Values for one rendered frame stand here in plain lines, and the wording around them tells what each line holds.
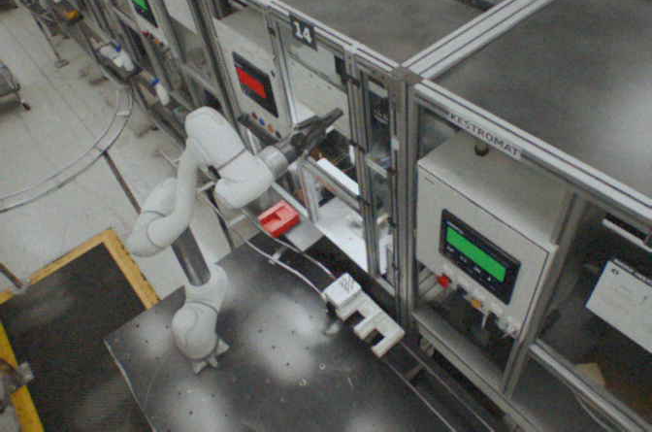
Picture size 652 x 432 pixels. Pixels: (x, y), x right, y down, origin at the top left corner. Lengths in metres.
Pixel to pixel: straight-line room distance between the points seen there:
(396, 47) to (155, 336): 1.77
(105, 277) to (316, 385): 2.01
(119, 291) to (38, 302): 0.56
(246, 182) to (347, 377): 1.16
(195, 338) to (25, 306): 1.95
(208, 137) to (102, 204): 3.01
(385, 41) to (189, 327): 1.40
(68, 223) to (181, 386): 2.23
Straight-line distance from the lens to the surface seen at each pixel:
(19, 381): 3.70
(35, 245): 4.38
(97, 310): 3.73
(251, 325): 2.48
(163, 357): 2.55
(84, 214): 4.37
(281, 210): 2.48
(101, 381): 3.46
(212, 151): 1.41
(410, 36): 1.52
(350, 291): 2.20
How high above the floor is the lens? 2.81
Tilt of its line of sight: 47 degrees down
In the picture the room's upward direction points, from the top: 10 degrees counter-clockwise
